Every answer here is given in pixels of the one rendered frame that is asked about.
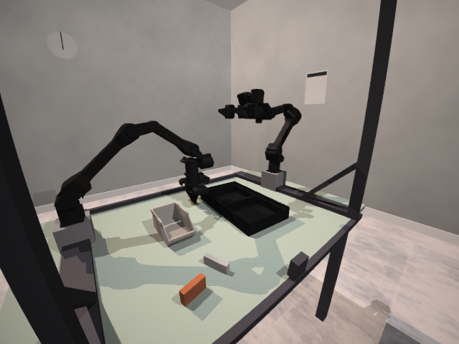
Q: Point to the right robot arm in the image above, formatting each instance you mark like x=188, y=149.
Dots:
x=273, y=151

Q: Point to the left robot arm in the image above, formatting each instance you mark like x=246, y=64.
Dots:
x=69, y=209

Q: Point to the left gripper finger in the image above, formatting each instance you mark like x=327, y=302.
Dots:
x=187, y=190
x=194, y=198

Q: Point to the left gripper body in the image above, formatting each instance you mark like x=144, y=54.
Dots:
x=192, y=180

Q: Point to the orange rectangular block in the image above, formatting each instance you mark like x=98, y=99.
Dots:
x=192, y=289

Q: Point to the pale pink rectangular block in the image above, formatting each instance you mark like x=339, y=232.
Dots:
x=216, y=263

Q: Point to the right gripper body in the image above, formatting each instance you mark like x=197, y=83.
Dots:
x=253, y=110

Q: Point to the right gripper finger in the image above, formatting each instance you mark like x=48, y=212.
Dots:
x=225, y=111
x=243, y=111

